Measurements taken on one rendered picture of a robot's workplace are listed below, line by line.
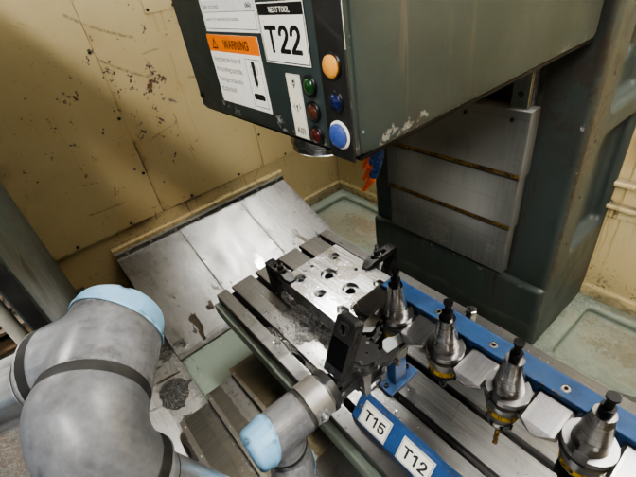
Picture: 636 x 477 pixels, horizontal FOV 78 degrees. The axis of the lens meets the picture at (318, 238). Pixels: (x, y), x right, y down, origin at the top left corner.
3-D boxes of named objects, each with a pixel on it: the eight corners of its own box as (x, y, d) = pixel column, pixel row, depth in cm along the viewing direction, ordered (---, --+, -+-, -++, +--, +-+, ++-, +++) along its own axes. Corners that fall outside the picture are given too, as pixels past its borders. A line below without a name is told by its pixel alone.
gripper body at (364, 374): (361, 353, 78) (314, 392, 73) (357, 326, 73) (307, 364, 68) (389, 378, 73) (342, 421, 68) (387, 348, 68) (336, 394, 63)
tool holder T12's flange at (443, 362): (471, 356, 66) (473, 346, 64) (447, 377, 63) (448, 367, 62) (442, 334, 70) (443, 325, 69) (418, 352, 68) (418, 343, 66)
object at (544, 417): (551, 450, 52) (553, 447, 51) (512, 422, 55) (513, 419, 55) (575, 415, 55) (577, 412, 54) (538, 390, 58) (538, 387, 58)
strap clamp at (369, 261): (369, 292, 123) (366, 256, 115) (362, 288, 126) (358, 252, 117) (397, 272, 129) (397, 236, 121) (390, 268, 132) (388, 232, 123)
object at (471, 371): (476, 396, 59) (476, 393, 59) (446, 374, 63) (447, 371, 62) (502, 367, 62) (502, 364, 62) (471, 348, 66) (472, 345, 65)
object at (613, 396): (616, 413, 46) (626, 396, 44) (609, 422, 45) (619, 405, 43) (600, 403, 47) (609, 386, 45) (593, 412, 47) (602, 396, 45)
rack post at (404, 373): (391, 398, 94) (386, 312, 76) (375, 384, 97) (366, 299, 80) (418, 373, 98) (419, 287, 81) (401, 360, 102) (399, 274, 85)
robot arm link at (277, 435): (244, 450, 66) (230, 423, 61) (295, 406, 71) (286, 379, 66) (270, 487, 61) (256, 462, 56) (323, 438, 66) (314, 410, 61)
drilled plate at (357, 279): (344, 340, 105) (343, 327, 102) (283, 290, 124) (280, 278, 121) (402, 295, 115) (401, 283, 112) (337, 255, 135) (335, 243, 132)
